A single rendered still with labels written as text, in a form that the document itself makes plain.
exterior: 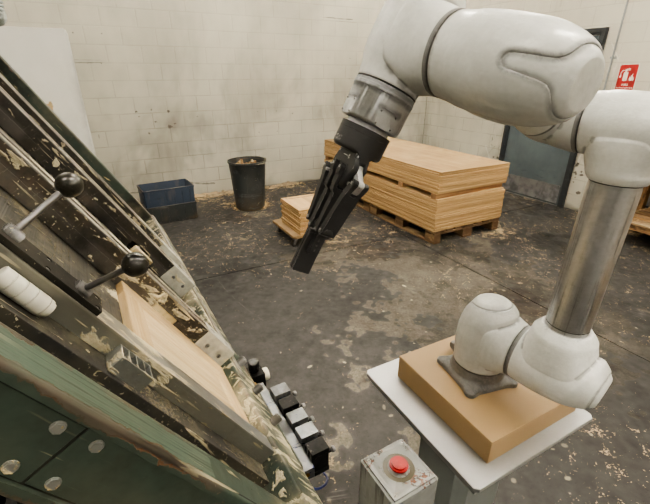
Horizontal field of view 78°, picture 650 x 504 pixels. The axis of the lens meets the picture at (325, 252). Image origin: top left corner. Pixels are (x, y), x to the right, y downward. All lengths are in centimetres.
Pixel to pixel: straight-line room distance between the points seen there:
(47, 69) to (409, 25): 427
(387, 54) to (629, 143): 57
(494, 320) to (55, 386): 102
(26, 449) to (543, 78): 61
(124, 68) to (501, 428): 567
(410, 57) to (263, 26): 598
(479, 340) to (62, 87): 422
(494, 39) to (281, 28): 616
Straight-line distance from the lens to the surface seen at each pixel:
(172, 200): 525
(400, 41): 56
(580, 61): 48
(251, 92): 640
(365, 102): 57
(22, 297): 66
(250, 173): 529
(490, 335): 122
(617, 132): 99
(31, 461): 52
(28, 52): 468
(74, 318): 71
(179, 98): 615
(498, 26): 50
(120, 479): 56
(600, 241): 106
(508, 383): 139
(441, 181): 427
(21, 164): 101
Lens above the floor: 170
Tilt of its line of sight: 24 degrees down
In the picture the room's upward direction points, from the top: straight up
